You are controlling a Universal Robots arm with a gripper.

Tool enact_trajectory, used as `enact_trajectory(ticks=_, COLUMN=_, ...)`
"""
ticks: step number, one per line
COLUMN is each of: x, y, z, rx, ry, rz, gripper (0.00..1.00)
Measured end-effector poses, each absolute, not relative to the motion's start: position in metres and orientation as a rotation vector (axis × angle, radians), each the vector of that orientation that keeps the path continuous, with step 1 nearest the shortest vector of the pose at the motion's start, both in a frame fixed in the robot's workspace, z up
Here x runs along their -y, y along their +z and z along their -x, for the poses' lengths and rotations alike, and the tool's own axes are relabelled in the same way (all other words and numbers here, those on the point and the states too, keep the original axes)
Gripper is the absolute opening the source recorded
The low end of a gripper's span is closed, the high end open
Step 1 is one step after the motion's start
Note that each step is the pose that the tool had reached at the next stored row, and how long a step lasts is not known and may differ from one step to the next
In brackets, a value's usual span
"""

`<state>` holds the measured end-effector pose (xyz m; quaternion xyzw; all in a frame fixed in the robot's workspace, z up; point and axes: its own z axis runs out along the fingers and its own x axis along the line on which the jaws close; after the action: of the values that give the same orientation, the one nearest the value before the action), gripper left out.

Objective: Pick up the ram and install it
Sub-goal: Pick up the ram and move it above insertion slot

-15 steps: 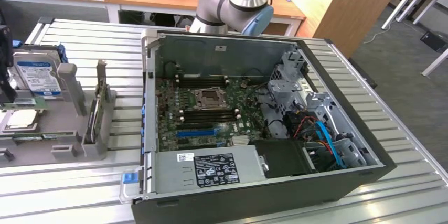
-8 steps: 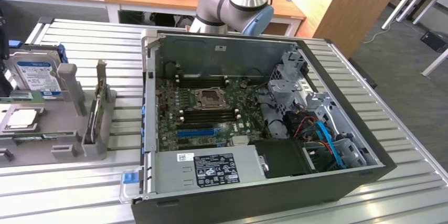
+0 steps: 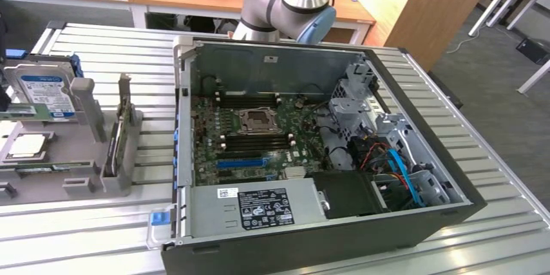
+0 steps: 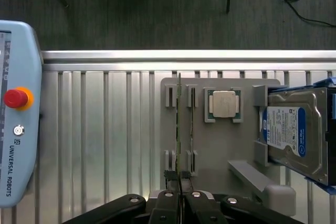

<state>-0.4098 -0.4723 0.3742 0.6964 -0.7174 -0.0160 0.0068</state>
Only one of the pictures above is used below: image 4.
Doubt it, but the blue disk caddy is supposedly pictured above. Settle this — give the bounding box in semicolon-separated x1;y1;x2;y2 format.
304;77;336;195

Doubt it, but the hard disk with blue label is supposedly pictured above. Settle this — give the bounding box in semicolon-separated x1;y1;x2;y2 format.
258;86;330;185

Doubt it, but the silver CPU chip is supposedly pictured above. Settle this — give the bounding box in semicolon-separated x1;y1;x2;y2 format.
207;89;242;119

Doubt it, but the light blue teach pendant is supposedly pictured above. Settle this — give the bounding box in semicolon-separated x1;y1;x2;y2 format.
0;20;44;208

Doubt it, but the grey parts rack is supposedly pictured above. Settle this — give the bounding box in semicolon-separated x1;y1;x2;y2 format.
160;77;297;216

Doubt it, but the black floor cable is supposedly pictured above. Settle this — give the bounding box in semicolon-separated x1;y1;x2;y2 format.
264;0;336;28

